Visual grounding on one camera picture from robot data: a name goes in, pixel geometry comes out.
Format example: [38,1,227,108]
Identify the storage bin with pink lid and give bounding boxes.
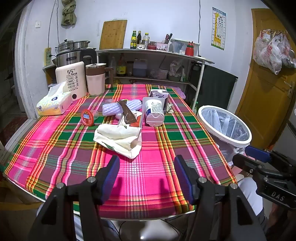
[170,87,187,99]

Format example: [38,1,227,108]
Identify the steel steamer pot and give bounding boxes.
[55,39,75,53]
[73,40,90,50]

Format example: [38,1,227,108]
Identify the clear plastic storage container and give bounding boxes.
[170,38,201,56]

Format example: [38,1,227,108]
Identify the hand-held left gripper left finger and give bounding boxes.
[28,155,121,241]

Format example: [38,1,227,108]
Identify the yellow power strip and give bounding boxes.
[44,47,52,66]

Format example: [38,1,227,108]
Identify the purple foam pad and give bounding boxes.
[102,99,142,117]

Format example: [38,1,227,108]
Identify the clear cup with red lid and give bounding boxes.
[81,109,99,126]

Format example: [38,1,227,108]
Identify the clear plastic bin liner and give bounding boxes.
[202,108,249,164]

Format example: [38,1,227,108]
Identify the brown and white pitcher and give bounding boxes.
[85,63,114,97]

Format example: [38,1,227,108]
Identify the giraffe wall poster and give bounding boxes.
[211,7,226,51]

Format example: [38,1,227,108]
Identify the brown snack wrapper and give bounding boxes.
[119,100,137,124]

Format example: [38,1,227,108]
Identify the hanging plastic bags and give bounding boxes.
[253,29,296,75]

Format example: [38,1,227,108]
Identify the soy sauce bottle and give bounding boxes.
[116,54,127,77]

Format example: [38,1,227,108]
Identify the pink green plaid tablecloth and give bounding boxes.
[5,83,238,215]

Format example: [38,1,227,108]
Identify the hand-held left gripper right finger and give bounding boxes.
[174,155,269,241]

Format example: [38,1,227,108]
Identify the bamboo cutting board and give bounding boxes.
[99,20,128,50]

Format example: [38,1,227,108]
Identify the dark cloth panel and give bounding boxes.
[187,64,238,113]

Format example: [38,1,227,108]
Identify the thin white wall cable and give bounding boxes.
[198,0,202,56]

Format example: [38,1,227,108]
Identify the purple milk carton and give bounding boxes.
[149,89,170,113]

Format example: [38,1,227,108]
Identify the crumpled plastic bag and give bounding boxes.
[169,60,188,82]

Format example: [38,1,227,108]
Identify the person's right forearm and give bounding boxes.
[266,204,296,241]

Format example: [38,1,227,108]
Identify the white round trash bin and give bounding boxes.
[197,105,252,167]

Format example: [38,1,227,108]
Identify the metal door handle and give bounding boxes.
[284,81,295,98]

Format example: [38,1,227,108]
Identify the translucent plastic jug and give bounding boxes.
[133,58,148,77]

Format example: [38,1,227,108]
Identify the grey wall cable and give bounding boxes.
[47,0,59,48]

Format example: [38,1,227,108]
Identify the wooden door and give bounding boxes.
[235,8,296,150]

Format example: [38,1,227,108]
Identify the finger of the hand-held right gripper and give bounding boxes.
[245,146,281,163]
[232,154,269,176]

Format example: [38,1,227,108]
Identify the person's leg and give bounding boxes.
[238,176,264,215]

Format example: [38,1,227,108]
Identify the hanging green cloth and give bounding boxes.
[61,0,77,26]

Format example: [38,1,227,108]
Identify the metal shelf unit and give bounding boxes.
[95,48,215,110]

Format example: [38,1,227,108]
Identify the stainless steel electric kettle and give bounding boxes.
[54,49,97,68]

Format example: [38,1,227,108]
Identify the white tissue pack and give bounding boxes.
[36,82,73,116]

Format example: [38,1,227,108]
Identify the white yogurt bottle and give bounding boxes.
[142,97,165,127]

